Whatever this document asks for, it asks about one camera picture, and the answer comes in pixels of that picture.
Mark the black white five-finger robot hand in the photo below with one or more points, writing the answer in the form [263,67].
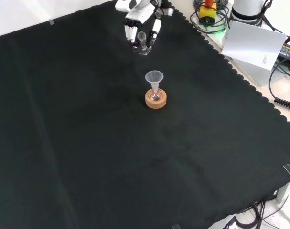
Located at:
[142,13]

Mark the clear graduated cylinder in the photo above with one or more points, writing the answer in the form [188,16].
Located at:
[141,38]

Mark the clear round-bottom flask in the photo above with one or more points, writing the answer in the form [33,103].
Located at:
[156,95]

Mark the clear plastic funnel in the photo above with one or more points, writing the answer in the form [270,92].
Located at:
[154,77]

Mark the yellow stop button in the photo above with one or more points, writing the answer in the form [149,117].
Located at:
[208,13]

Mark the grey box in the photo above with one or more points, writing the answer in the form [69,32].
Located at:
[259,74]

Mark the black cloth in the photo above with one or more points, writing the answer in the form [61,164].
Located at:
[87,143]

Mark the black power adapter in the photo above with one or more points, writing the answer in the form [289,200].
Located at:
[289,51]

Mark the white bench bracket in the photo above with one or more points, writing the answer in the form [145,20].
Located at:
[286,190]

